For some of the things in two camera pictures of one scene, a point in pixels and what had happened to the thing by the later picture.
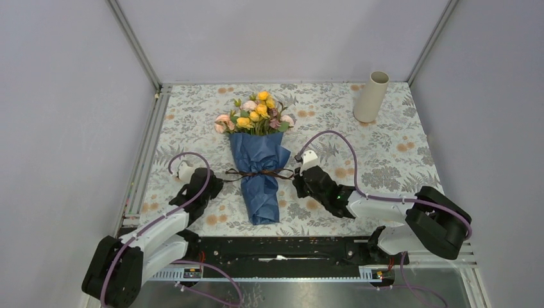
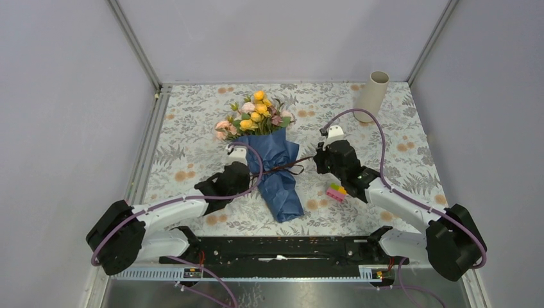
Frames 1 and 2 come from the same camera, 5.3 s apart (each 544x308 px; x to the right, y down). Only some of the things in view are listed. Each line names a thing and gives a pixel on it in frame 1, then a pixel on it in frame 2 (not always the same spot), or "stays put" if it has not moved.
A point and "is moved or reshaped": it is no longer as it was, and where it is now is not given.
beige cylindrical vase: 367,108 stays put
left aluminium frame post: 135,43 stays put
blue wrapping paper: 256,152 is moved or reshaped
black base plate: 280,256 stays put
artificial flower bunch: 259,115 stays put
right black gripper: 298,181 -> 322,152
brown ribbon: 278,172 is moved or reshaped
